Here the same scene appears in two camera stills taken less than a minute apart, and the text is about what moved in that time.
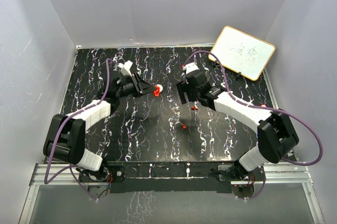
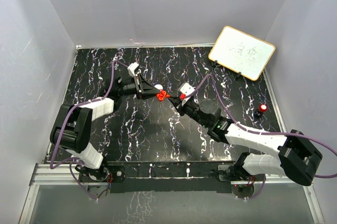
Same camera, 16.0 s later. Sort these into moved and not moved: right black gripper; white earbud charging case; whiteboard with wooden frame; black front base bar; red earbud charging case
Moved: red earbud charging case; right black gripper
Not moved: black front base bar; white earbud charging case; whiteboard with wooden frame
